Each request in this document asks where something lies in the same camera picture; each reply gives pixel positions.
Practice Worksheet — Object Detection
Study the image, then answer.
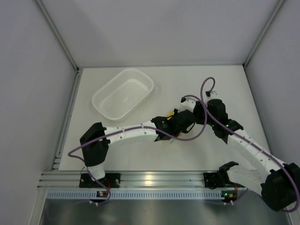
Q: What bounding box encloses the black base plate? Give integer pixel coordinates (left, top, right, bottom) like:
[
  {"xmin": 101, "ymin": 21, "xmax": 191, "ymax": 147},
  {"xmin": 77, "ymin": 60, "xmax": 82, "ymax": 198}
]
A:
[
  {"xmin": 203, "ymin": 172, "xmax": 233, "ymax": 189},
  {"xmin": 79, "ymin": 173, "xmax": 120, "ymax": 188}
]

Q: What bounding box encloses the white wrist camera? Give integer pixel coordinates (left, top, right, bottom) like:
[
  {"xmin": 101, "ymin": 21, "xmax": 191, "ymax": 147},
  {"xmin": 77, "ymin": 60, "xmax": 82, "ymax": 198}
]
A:
[
  {"xmin": 205, "ymin": 91, "xmax": 218, "ymax": 101},
  {"xmin": 179, "ymin": 97, "xmax": 195, "ymax": 112}
]

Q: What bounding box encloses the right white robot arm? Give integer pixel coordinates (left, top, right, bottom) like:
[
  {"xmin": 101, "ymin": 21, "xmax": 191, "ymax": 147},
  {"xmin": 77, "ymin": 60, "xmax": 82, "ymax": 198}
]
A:
[{"xmin": 193, "ymin": 99, "xmax": 300, "ymax": 212}]

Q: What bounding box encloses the clear zip top bag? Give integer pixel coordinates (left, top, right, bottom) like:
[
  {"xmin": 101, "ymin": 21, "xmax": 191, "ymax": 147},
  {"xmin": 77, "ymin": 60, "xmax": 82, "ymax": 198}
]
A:
[{"xmin": 164, "ymin": 110, "xmax": 186, "ymax": 145}]

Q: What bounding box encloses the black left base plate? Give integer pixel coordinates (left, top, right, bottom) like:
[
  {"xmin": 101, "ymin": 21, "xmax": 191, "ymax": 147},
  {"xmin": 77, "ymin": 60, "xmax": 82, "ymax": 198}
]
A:
[{"xmin": 79, "ymin": 173, "xmax": 120, "ymax": 188}]

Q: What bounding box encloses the yellow fake banana bunch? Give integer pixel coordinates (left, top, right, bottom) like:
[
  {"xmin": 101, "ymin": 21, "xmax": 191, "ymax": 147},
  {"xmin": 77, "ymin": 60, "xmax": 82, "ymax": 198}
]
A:
[{"xmin": 166, "ymin": 111, "xmax": 174, "ymax": 118}]

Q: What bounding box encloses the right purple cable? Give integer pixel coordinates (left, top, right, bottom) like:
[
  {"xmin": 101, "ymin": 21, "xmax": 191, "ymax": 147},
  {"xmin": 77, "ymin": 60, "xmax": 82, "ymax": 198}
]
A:
[{"xmin": 200, "ymin": 77, "xmax": 300, "ymax": 213}]

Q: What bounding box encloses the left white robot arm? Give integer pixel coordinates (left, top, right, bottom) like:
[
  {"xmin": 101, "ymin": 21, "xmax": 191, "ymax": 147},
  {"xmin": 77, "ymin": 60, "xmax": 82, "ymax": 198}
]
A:
[{"xmin": 80, "ymin": 110, "xmax": 195, "ymax": 187}]

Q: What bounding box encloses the aluminium mounting rail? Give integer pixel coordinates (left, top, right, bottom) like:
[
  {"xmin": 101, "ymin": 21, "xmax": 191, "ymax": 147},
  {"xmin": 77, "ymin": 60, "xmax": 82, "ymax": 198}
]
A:
[{"xmin": 37, "ymin": 171, "xmax": 204, "ymax": 189}]

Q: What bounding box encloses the purple cable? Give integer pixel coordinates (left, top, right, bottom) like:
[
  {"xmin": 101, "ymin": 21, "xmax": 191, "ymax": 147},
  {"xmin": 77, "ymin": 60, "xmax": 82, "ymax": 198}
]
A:
[
  {"xmin": 200, "ymin": 77, "xmax": 300, "ymax": 213},
  {"xmin": 67, "ymin": 95, "xmax": 209, "ymax": 207}
]

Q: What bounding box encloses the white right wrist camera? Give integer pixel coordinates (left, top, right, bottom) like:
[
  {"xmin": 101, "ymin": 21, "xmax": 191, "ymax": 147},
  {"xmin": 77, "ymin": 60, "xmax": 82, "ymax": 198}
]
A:
[{"xmin": 205, "ymin": 91, "xmax": 218, "ymax": 101}]

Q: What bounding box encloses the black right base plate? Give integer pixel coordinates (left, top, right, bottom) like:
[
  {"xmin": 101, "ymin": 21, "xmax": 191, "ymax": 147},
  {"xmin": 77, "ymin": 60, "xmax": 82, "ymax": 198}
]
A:
[{"xmin": 203, "ymin": 172, "xmax": 233, "ymax": 189}]

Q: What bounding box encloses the white perforated plastic basket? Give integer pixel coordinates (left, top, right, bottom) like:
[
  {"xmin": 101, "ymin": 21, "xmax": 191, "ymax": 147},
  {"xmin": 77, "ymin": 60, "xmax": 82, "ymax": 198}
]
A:
[{"xmin": 91, "ymin": 68, "xmax": 154, "ymax": 122}]

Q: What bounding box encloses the white slotted cable duct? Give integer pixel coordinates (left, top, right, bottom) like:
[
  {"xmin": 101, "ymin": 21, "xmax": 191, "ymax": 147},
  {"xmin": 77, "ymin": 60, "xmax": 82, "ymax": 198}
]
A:
[{"xmin": 46, "ymin": 190, "xmax": 237, "ymax": 200}]

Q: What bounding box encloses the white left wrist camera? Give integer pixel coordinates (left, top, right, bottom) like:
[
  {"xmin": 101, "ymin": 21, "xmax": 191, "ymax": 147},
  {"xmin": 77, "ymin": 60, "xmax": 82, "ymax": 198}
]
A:
[{"xmin": 179, "ymin": 97, "xmax": 195, "ymax": 112}]

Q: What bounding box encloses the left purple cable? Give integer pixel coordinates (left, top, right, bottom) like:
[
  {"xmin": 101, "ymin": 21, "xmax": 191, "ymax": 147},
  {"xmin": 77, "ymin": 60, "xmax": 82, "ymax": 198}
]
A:
[{"xmin": 67, "ymin": 95, "xmax": 209, "ymax": 207}]

